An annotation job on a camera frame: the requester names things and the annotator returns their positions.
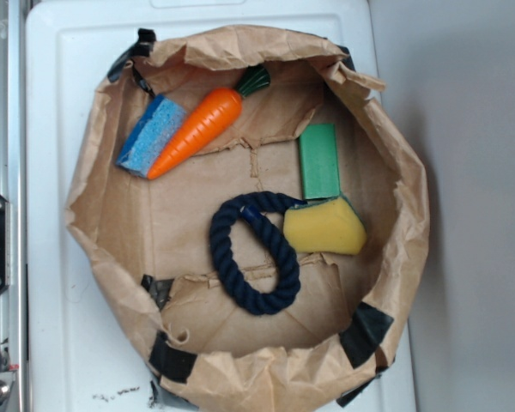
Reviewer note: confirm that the aluminium frame rail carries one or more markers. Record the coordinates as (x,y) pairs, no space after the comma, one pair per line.
(14,393)

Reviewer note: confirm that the yellow sponge green backing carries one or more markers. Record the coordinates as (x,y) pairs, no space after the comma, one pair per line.
(328,226)

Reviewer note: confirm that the white plastic tray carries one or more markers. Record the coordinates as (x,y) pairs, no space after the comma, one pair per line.
(80,358)

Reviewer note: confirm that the blue sponge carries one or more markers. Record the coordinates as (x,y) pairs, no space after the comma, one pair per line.
(152,132)

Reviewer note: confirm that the green rectangular block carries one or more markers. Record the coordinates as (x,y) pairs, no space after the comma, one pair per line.
(319,162)

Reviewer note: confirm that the orange toy carrot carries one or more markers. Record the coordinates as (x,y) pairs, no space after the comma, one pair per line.
(218,110)

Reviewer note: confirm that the brown paper bag bin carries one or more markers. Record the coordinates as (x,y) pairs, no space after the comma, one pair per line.
(148,241)

